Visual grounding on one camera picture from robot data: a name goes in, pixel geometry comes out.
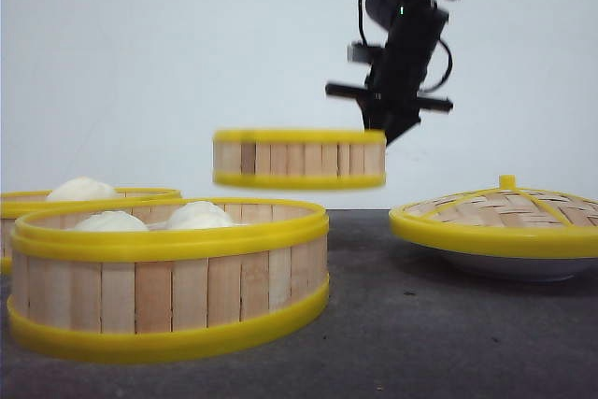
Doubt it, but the white bun front left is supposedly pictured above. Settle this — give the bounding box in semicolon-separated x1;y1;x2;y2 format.
72;210;149;232

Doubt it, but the white shallow plate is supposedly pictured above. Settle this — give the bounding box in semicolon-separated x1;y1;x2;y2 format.
436;250;597;282

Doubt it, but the front bamboo steamer basket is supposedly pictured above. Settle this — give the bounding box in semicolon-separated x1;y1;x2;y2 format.
7;198;329;363

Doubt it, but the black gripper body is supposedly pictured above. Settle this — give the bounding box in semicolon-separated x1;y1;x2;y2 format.
325;1;452;118

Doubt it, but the white bun left rear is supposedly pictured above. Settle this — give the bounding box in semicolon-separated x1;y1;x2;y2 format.
46;177;119;202

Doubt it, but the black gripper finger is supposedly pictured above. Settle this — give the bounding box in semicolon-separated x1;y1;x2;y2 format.
362;108;386;131
383;113;419;147

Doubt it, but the white bun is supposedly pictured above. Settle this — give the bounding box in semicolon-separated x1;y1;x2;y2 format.
46;177;119;202
165;201;235;230
72;210;149;232

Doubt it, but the woven bamboo steamer lid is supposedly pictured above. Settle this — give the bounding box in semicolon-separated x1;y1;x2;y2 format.
389;175;597;260

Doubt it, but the white bun front right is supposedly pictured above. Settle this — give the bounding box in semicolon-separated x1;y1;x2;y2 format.
165;201;235;230

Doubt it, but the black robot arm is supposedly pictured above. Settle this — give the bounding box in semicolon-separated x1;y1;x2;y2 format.
325;0;453;143

